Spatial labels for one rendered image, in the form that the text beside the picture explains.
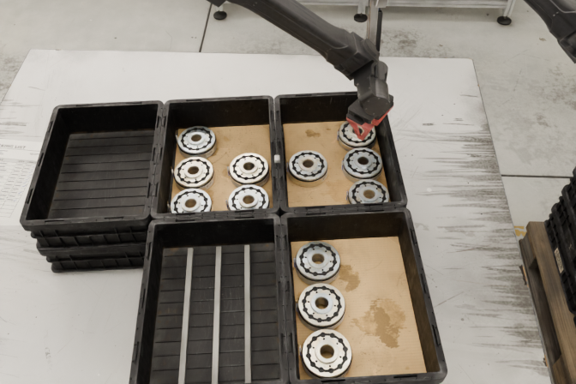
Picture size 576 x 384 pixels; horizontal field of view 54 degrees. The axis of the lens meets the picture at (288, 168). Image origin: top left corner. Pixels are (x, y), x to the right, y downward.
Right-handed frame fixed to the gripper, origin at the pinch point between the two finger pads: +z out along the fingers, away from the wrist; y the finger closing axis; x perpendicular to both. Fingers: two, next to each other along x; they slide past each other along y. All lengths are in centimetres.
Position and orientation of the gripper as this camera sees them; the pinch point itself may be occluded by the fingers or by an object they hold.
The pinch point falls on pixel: (368, 129)
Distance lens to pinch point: 142.2
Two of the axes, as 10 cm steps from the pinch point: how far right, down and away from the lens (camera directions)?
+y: 6.3, -6.0, 4.9
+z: 0.3, 6.5, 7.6
